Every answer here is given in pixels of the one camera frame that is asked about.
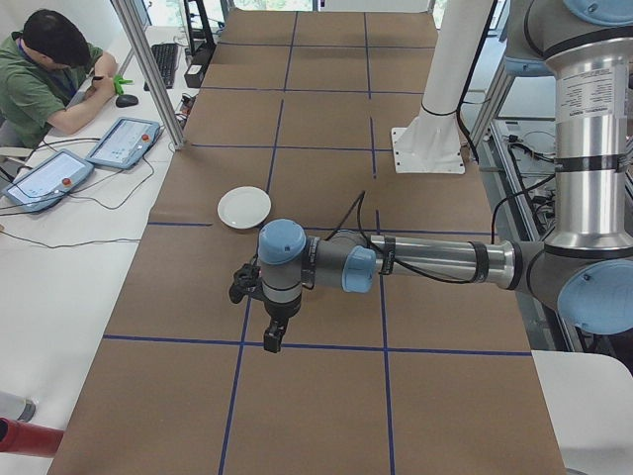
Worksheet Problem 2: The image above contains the blue teach pendant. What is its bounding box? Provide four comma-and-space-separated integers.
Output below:
85, 117, 160, 169
2, 149, 94, 213

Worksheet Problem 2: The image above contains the blue teach pendant near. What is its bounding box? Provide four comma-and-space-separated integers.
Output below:
2, 149, 94, 213

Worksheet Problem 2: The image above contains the black computer mouse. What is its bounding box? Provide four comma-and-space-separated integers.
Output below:
115, 94, 138, 108

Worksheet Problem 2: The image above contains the person in green shirt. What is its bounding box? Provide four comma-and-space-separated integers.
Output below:
1, 9, 118, 148

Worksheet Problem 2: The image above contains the black keyboard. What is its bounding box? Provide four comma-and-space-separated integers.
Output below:
150, 43, 179, 89

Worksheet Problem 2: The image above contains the black box on table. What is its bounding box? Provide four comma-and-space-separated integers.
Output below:
184, 48, 213, 89

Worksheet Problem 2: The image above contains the red cylinder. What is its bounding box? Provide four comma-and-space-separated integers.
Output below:
1, 418, 64, 458

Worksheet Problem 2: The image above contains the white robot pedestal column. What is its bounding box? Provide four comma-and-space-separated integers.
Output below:
392, 0, 495, 174

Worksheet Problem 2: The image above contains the white round plate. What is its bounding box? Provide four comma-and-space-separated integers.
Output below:
217, 186, 271, 230

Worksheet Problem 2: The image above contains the aluminium frame post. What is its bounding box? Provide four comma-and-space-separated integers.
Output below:
111, 0, 185, 150

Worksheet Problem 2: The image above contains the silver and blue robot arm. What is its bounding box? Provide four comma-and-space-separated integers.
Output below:
253, 1, 632, 352

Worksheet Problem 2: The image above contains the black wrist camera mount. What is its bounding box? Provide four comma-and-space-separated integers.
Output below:
228, 263, 264, 304

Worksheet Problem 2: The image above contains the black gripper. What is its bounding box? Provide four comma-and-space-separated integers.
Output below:
263, 300, 300, 353

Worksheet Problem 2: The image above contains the blue teach pendant far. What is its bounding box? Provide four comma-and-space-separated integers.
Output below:
85, 117, 160, 169

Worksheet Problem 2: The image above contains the green plastic object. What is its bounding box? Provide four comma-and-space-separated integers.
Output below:
113, 74, 133, 96

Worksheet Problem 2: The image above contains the brown paper table cover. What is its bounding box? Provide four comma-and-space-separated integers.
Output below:
50, 11, 565, 474

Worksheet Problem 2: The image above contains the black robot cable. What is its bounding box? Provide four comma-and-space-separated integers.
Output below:
328, 190, 496, 286

